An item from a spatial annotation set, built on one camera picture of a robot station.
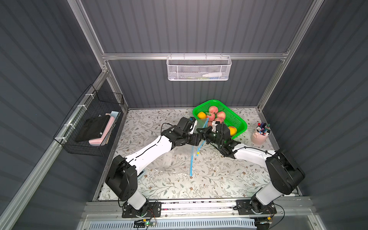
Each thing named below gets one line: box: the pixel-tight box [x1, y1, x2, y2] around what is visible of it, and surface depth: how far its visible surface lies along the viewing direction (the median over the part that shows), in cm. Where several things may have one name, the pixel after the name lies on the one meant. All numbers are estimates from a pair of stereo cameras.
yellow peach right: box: [228, 126, 238, 137], surface depth 101 cm
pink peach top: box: [208, 105, 219, 115], surface depth 114 cm
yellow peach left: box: [197, 111, 207, 120], surface depth 110 cm
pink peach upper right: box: [216, 111, 226, 120], surface depth 111 cm
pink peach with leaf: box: [205, 111, 216, 122], surface depth 110 cm
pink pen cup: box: [250, 122, 272, 146], surface depth 94 cm
